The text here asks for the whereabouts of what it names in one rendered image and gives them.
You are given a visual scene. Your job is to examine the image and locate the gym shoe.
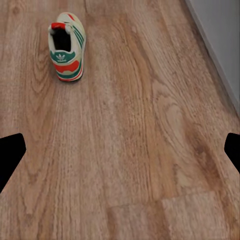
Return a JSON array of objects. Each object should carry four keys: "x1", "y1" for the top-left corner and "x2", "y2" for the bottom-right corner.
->
[{"x1": 48, "y1": 12, "x2": 87, "y2": 82}]

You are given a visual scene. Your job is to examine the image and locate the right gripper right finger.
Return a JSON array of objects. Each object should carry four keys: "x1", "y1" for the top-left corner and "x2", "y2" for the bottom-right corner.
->
[{"x1": 224, "y1": 132, "x2": 240, "y2": 173}]

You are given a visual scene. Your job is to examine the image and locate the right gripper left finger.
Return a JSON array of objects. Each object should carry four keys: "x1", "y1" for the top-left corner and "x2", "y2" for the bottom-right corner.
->
[{"x1": 0, "y1": 133, "x2": 26, "y2": 193}]

